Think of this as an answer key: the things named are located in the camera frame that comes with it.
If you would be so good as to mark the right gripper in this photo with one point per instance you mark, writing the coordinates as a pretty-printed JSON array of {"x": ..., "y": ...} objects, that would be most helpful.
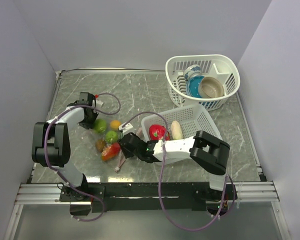
[{"x": 126, "y": 152}]

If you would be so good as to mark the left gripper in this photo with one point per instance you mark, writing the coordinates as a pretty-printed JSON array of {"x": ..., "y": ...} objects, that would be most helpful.
[{"x": 89, "y": 125}]

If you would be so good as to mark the fake green apple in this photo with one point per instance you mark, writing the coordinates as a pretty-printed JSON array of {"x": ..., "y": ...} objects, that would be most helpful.
[
  {"x": 111, "y": 137},
  {"x": 100, "y": 126}
]

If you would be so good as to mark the clear zip top bag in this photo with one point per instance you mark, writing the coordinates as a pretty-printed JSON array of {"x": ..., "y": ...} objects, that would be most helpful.
[{"x": 120, "y": 156}]

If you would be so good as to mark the fake carrot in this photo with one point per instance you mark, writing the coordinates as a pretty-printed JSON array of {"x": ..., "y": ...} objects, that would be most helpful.
[{"x": 110, "y": 151}]

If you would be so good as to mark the fake orange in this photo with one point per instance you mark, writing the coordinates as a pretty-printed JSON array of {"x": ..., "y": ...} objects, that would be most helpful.
[{"x": 115, "y": 124}]

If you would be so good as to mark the fake red dragon fruit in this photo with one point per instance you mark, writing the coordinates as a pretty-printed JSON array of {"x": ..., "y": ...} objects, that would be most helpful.
[{"x": 156, "y": 132}]

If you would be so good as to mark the fake brown kiwi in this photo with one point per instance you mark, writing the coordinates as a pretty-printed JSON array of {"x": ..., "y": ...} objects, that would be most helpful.
[{"x": 100, "y": 144}]

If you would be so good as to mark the fake white radish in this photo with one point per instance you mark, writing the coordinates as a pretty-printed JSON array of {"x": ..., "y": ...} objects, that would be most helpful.
[{"x": 176, "y": 130}]

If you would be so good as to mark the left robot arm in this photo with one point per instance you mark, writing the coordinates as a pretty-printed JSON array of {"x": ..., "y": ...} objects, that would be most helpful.
[{"x": 51, "y": 146}]

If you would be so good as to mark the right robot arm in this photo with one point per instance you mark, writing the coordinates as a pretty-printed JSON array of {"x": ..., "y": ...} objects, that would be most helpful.
[{"x": 208, "y": 151}]

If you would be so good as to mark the rectangular white perforated basket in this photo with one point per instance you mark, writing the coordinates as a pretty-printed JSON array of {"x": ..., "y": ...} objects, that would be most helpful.
[{"x": 192, "y": 118}]

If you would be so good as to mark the teal plate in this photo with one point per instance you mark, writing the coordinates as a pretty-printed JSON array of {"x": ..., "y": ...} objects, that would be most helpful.
[{"x": 192, "y": 86}]

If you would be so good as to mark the beige bowl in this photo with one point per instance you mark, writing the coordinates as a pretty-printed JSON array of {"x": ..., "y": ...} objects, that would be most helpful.
[{"x": 210, "y": 88}]

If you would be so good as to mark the blue white patterned bowl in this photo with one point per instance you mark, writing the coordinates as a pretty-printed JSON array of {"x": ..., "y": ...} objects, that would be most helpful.
[{"x": 192, "y": 71}]

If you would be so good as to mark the round white dish basket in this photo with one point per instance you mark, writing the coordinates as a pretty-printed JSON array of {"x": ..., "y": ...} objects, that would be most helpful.
[{"x": 214, "y": 65}]

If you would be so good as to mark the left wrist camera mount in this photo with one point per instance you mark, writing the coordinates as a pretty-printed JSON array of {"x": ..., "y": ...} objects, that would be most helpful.
[{"x": 98, "y": 104}]

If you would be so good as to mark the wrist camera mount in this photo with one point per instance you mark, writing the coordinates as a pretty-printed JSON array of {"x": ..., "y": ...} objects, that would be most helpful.
[
  {"x": 98, "y": 104},
  {"x": 126, "y": 127}
]

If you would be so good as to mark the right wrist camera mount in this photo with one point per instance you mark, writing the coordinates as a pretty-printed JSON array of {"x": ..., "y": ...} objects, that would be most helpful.
[{"x": 126, "y": 127}]

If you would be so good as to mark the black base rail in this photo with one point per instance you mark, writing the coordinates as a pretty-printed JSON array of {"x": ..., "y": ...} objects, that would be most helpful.
[{"x": 96, "y": 205}]

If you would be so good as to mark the aluminium frame rail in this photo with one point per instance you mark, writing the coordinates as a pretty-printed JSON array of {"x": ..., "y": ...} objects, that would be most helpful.
[{"x": 44, "y": 194}]

